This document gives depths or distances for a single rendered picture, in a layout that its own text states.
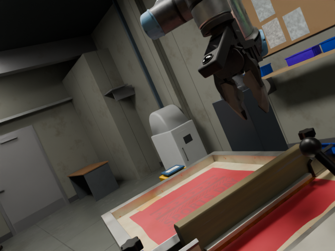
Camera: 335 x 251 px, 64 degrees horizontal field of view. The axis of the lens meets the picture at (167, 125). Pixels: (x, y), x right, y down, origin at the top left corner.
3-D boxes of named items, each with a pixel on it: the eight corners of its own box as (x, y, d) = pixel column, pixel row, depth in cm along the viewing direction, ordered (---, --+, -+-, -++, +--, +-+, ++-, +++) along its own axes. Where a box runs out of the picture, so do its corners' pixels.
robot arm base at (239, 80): (233, 92, 139) (226, 74, 138) (257, 83, 127) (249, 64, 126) (215, 101, 130) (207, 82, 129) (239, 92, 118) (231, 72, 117)
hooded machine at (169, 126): (213, 165, 460) (184, 98, 451) (192, 180, 428) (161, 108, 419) (190, 167, 512) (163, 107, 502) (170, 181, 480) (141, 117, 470)
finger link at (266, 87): (287, 98, 55) (260, 62, 56) (276, 106, 51) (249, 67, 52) (274, 105, 57) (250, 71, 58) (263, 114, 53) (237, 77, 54)
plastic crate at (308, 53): (323, 52, 270) (319, 43, 269) (315, 56, 258) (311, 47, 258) (295, 62, 294) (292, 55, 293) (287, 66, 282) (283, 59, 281)
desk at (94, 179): (100, 187, 701) (89, 164, 696) (120, 187, 601) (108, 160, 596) (78, 199, 663) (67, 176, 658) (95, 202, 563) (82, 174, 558)
